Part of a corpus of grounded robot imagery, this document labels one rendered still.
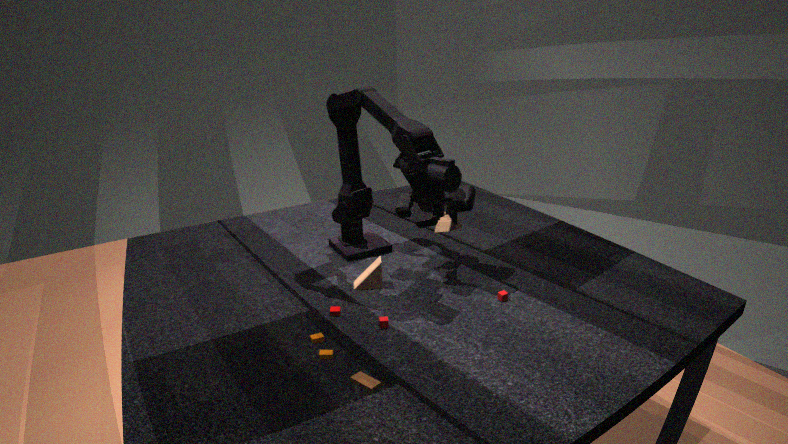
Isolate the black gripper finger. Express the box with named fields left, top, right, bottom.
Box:
left=446, top=207, right=458, bottom=225

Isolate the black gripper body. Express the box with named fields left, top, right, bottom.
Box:
left=395, top=185, right=476, bottom=218

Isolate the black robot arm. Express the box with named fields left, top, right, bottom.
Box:
left=326, top=86, right=462, bottom=247

